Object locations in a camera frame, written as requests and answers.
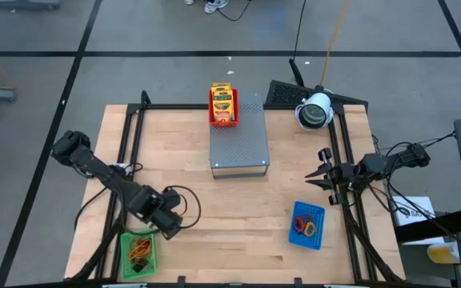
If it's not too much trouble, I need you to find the black perforated panel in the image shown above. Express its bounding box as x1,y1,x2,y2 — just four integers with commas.
264,79,370,109

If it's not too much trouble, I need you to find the black side beam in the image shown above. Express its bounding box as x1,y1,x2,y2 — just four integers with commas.
394,207,461,245

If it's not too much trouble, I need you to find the black left base cable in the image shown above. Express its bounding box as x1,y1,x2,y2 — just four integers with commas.
74,186,111,231

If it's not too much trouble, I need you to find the grey perforated metal shelf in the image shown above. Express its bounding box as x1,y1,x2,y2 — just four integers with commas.
208,94,271,180

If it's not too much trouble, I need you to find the yellow round object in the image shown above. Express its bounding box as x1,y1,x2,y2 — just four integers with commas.
427,242,460,264

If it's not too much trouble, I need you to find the blue plastic basket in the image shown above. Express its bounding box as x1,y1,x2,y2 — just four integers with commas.
288,201,326,251

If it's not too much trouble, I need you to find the white printed cardboard box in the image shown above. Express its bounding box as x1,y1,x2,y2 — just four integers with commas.
392,195,438,227

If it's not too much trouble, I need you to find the grey flat floor object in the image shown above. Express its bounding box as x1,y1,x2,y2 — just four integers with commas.
0,0,62,10

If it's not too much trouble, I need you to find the black floor cable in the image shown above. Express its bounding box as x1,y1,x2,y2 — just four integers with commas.
216,0,252,22

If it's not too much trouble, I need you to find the red plastic basket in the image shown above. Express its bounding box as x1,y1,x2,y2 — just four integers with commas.
207,88,240,128

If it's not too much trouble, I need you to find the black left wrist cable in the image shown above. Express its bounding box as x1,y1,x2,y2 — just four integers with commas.
124,185,202,236

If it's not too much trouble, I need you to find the yellow hanging cable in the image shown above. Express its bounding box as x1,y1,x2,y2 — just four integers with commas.
319,0,351,87

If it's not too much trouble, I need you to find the black hanging cable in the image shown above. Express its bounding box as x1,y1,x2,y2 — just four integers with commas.
289,0,307,87

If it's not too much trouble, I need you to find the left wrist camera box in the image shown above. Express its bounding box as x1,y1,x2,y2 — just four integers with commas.
162,188,182,213

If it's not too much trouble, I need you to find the black aluminium table frame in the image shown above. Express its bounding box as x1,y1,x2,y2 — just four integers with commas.
66,90,406,283

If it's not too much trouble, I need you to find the green plastic basket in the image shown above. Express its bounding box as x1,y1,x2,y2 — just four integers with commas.
119,229,158,281

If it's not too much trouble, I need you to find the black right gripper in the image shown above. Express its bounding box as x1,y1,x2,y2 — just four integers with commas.
304,146,360,206

